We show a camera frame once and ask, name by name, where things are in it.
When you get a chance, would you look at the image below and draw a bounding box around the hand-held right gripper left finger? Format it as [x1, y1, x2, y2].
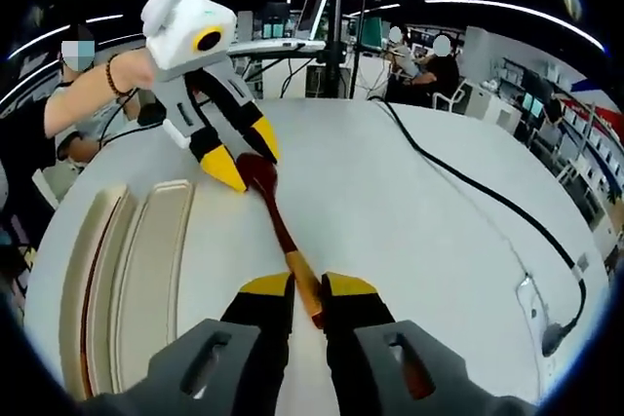
[80, 271, 297, 416]

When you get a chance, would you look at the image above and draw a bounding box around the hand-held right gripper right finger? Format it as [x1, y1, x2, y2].
[319, 270, 537, 416]

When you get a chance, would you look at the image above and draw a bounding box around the dark red wooden spoon utensil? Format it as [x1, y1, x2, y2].
[236, 152, 329, 330]

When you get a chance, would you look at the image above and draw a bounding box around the beige cutlery case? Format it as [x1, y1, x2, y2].
[57, 178, 197, 401]

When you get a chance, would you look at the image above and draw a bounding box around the person's left hand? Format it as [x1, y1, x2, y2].
[124, 50, 160, 94]

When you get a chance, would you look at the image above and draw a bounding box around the small black desk object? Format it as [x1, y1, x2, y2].
[137, 102, 168, 128]

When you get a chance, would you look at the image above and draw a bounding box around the silver laptop on stand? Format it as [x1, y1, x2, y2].
[227, 0, 345, 56]

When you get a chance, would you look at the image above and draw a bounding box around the white table socket plate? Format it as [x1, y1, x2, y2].
[515, 275, 542, 325]

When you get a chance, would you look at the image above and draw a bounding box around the white office chair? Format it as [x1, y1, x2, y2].
[431, 78, 475, 116]

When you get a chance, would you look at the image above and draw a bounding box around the straight ceiling light strip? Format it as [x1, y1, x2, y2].
[422, 0, 606, 56]

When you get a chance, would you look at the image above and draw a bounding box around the shelving with white bins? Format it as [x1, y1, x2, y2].
[501, 56, 624, 232]

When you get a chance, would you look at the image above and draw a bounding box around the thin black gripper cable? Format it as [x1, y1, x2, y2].
[96, 87, 170, 150]

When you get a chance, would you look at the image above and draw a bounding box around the beaded bracelet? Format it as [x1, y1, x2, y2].
[104, 53, 136, 99]

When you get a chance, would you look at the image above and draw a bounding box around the thick black cable with plug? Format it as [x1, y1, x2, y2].
[372, 97, 588, 359]

